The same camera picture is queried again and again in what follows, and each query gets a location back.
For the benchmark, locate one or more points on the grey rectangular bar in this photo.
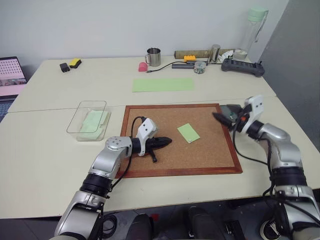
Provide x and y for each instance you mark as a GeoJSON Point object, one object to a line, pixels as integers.
{"type": "Point", "coordinates": [182, 66]}

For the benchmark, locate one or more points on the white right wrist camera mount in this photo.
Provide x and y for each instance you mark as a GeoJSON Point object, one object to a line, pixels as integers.
{"type": "Point", "coordinates": [255, 107]}

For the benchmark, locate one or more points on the long green paper sheet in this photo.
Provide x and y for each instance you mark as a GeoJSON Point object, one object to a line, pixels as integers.
{"type": "Point", "coordinates": [163, 85]}

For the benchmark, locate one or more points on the pink round object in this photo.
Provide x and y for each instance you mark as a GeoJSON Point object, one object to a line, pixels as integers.
{"type": "Point", "coordinates": [143, 67]}

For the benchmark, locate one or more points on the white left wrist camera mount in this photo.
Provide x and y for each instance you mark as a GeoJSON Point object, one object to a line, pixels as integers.
{"type": "Point", "coordinates": [146, 130]}

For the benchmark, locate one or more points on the steel cylinder cup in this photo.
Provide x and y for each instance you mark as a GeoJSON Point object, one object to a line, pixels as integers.
{"type": "Point", "coordinates": [214, 53]}

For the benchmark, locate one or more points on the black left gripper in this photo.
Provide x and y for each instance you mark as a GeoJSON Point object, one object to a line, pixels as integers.
{"type": "Point", "coordinates": [151, 144]}

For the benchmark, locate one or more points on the steel mug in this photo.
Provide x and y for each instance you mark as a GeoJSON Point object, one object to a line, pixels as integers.
{"type": "Point", "coordinates": [153, 57]}

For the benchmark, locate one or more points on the clear jar of pushpins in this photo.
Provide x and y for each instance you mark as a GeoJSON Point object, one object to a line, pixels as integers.
{"type": "Point", "coordinates": [200, 67]}

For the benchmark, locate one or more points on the green notes stack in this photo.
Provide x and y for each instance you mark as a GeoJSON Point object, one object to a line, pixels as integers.
{"type": "Point", "coordinates": [93, 122]}

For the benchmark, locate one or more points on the clear bottle with green lid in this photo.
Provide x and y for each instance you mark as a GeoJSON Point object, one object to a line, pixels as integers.
{"type": "Point", "coordinates": [252, 30]}

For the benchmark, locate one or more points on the laptop with pink screen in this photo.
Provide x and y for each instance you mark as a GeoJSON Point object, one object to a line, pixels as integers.
{"type": "Point", "coordinates": [10, 77]}

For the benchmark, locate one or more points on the white crumpled object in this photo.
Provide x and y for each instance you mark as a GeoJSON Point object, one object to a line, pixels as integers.
{"type": "Point", "coordinates": [226, 55]}

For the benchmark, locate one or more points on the small green sticky note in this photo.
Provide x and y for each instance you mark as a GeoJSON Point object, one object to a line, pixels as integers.
{"type": "Point", "coordinates": [188, 133]}

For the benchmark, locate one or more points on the black eraser block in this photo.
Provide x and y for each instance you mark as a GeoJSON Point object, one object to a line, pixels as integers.
{"type": "Point", "coordinates": [64, 67]}

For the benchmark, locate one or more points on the cork board with wooden frame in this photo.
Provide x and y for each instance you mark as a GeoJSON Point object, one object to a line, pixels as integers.
{"type": "Point", "coordinates": [175, 155]}

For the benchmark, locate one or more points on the yellow toy brick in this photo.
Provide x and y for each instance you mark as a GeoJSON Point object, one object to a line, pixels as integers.
{"type": "Point", "coordinates": [189, 58]}

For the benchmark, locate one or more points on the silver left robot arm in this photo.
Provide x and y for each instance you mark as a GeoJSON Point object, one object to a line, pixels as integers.
{"type": "Point", "coordinates": [110, 160]}

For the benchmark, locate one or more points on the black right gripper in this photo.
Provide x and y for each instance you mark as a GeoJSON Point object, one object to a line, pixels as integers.
{"type": "Point", "coordinates": [242, 119]}

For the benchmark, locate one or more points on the black and white shoe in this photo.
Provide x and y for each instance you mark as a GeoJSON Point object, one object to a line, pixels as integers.
{"type": "Point", "coordinates": [270, 228]}

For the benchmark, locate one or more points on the yellow and black sponge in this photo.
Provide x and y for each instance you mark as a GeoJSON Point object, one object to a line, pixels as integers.
{"type": "Point", "coordinates": [75, 63]}

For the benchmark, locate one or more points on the dark rounded shape with red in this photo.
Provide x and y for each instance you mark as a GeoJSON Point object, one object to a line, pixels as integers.
{"type": "Point", "coordinates": [140, 226]}

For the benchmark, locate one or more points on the black handheld controller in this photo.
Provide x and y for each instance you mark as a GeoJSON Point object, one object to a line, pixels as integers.
{"type": "Point", "coordinates": [242, 67]}

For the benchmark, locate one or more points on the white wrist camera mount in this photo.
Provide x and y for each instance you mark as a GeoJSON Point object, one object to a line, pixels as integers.
{"type": "Point", "coordinates": [255, 107]}
{"type": "Point", "coordinates": [146, 130]}

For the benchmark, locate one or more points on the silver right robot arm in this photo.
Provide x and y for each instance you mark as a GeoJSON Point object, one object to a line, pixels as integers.
{"type": "Point", "coordinates": [280, 140]}

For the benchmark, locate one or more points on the clear plastic box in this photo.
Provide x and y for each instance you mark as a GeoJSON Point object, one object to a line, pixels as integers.
{"type": "Point", "coordinates": [87, 122]}

